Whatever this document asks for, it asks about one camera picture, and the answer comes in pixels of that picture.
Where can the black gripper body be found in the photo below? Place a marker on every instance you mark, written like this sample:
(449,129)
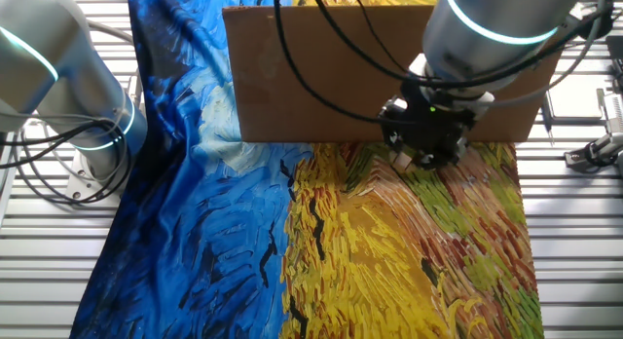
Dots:
(438,129)

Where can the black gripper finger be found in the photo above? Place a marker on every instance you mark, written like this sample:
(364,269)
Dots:
(395,145)
(426,161)

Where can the small wooden cube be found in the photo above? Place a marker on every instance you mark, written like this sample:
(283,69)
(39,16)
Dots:
(403,160)

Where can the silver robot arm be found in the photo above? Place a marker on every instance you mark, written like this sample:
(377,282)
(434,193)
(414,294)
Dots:
(487,47)

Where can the brown cardboard box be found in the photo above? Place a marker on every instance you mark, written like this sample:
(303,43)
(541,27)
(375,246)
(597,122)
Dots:
(316,95)

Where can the dark pen tool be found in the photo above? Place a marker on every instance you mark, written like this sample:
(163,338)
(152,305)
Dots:
(547,122)

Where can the grey flat tray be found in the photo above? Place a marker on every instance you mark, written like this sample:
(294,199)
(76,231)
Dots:
(574,100)

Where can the grey clamp device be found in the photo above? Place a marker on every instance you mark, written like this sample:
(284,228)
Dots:
(603,146)

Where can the black box device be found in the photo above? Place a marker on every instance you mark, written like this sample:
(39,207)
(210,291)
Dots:
(617,51)

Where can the painting print cloth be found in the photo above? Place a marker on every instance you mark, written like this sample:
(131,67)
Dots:
(194,232)

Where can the silver slotted bracket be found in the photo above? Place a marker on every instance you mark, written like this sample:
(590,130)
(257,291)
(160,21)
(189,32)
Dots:
(614,110)

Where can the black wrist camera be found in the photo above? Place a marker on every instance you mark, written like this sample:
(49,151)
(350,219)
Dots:
(601,22)

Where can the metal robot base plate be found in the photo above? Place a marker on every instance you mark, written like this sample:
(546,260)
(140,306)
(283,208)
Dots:
(80,188)

